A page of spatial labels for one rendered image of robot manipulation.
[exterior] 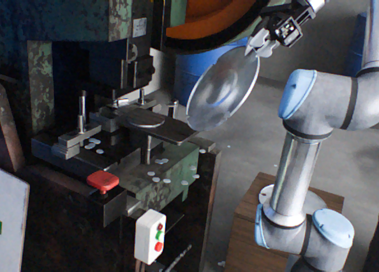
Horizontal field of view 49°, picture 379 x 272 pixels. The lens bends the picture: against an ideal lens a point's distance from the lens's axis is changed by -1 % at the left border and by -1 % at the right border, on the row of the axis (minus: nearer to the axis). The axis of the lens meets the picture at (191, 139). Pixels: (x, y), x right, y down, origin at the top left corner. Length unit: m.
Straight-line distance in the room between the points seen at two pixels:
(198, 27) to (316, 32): 3.01
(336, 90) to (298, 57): 3.65
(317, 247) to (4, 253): 1.01
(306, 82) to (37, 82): 0.83
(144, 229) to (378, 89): 0.67
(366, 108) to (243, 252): 1.04
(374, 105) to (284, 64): 3.71
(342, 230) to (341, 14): 3.41
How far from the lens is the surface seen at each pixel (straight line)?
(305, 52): 4.54
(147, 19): 1.32
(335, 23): 4.44
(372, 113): 0.95
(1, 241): 1.57
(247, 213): 1.72
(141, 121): 1.32
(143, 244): 1.18
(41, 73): 1.39
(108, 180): 1.06
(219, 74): 1.28
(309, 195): 1.94
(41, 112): 1.43
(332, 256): 1.21
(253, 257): 1.81
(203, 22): 1.55
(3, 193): 1.49
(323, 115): 0.93
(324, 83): 0.93
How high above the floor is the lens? 1.33
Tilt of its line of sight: 26 degrees down
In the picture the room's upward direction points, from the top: 7 degrees clockwise
